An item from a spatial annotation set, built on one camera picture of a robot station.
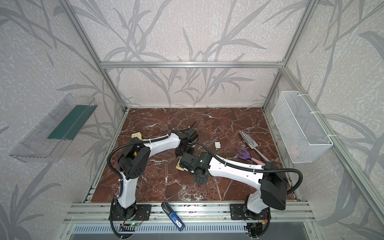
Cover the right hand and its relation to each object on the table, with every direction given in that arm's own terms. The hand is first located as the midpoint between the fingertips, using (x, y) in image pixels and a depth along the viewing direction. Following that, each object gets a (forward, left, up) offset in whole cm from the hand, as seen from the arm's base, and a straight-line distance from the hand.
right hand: (202, 168), depth 79 cm
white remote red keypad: (+4, +14, -9) cm, 17 cm away
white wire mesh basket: (+4, -43, +25) cm, 50 cm away
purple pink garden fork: (+12, -27, -10) cm, 32 cm away
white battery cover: (+20, -10, -10) cm, 24 cm away
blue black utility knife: (-21, +13, -5) cm, 25 cm away
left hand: (+14, +8, -8) cm, 18 cm away
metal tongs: (+20, -33, -9) cm, 40 cm away
